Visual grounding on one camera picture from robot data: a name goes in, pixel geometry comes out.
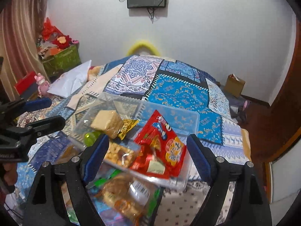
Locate green jelly cup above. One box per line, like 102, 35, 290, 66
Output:
84, 131, 101, 147

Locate beige wafer block pack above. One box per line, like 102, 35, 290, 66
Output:
90, 110, 123, 139

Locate peanut snack clear bag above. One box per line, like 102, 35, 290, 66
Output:
104, 141, 140, 168

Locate round cracker pack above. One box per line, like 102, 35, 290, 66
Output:
100, 172, 156, 225

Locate yellow kaka snack bag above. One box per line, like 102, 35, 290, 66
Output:
118, 119, 139, 140

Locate red cartoon snack bag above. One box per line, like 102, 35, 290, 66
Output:
134, 110, 187, 177

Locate clear plastic storage bin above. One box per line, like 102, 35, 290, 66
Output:
68, 92, 199, 190

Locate left hand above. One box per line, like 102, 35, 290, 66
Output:
3, 163, 18, 186

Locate red box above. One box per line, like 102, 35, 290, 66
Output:
14, 71, 37, 95

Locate pink rabbit toy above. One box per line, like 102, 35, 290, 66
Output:
34, 73, 50, 97

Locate white pillow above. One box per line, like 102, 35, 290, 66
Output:
47, 60, 92, 98

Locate green storage box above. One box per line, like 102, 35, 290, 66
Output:
42, 45, 81, 79

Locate brown striped curtain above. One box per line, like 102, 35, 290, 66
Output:
1, 0, 47, 101

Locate brown wooden door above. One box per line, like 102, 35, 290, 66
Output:
260, 21, 300, 160

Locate small cardboard box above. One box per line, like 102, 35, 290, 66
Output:
224, 74, 245, 98

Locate yellow fuzzy hoop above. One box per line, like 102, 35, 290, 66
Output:
127, 40, 161, 56

